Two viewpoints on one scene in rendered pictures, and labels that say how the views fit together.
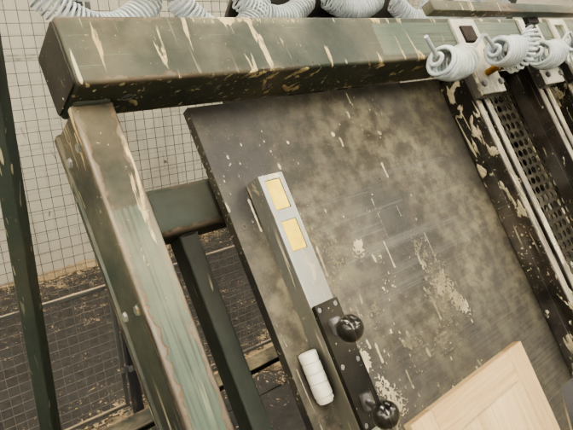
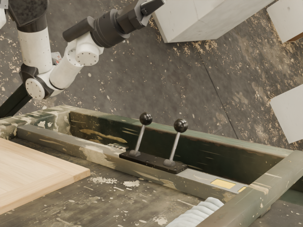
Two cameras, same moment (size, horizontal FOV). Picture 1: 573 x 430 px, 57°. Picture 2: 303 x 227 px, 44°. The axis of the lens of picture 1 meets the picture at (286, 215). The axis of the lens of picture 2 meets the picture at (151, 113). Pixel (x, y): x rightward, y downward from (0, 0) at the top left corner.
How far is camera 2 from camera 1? 1.34 m
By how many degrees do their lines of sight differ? 109
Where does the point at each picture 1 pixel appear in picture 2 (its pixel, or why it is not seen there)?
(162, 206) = (296, 200)
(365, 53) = not seen: outside the picture
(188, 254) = not seen: hidden behind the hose
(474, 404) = (29, 186)
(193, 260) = not seen: hidden behind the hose
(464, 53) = (199, 216)
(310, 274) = (198, 176)
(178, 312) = (250, 146)
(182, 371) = (231, 139)
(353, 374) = (147, 157)
